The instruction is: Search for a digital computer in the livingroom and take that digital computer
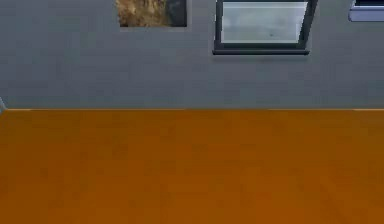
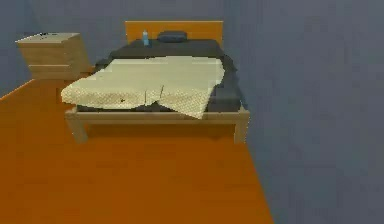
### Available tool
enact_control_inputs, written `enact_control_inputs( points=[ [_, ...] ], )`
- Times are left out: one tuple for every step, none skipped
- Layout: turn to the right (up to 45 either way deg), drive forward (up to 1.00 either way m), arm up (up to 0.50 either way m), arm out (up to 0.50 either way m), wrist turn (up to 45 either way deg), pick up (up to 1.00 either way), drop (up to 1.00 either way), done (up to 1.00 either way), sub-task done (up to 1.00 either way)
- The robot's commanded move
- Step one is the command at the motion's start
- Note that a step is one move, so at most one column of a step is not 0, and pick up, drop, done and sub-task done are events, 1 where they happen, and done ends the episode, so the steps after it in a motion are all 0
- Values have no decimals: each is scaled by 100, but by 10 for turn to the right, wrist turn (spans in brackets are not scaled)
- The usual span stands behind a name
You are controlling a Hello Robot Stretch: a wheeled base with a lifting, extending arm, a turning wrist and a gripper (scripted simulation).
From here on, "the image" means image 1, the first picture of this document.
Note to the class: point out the black framed window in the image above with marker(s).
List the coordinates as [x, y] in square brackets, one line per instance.
[263, 23]

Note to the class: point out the pale blue framed window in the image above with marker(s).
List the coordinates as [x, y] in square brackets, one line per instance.
[366, 13]

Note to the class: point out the brown framed wall picture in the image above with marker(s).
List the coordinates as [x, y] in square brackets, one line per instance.
[146, 13]

